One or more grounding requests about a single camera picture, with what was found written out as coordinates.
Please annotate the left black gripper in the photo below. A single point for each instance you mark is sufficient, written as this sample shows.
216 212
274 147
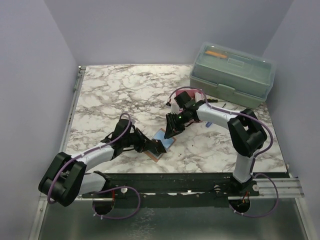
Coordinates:
145 142

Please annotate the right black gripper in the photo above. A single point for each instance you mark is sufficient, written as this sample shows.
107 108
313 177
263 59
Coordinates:
172 128

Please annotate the tan leather card holder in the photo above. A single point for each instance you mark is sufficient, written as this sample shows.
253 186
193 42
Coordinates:
167 143

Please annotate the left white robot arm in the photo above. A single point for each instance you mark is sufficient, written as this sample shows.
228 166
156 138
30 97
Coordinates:
87 160

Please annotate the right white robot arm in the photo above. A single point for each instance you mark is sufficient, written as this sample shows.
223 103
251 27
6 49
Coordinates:
246 132

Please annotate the pink card box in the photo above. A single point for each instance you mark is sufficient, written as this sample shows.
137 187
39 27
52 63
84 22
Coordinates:
193 93

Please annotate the yellow black screwdriver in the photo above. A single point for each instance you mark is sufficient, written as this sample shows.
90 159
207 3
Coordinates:
212 100

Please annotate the green plastic toolbox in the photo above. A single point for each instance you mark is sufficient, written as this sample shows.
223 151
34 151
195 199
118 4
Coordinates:
242 78

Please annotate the orange tool inside toolbox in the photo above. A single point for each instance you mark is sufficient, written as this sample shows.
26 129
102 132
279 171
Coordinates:
216 54

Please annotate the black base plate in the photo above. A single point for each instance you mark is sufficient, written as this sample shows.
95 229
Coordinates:
120 179

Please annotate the aluminium mounting rail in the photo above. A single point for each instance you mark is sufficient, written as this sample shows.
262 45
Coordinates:
275 187

